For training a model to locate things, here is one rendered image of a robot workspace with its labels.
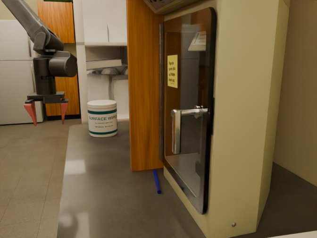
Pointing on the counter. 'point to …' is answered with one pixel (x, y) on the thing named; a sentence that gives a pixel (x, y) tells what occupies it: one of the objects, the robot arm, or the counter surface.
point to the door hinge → (159, 87)
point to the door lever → (176, 140)
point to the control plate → (160, 3)
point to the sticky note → (172, 71)
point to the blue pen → (156, 181)
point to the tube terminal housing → (241, 112)
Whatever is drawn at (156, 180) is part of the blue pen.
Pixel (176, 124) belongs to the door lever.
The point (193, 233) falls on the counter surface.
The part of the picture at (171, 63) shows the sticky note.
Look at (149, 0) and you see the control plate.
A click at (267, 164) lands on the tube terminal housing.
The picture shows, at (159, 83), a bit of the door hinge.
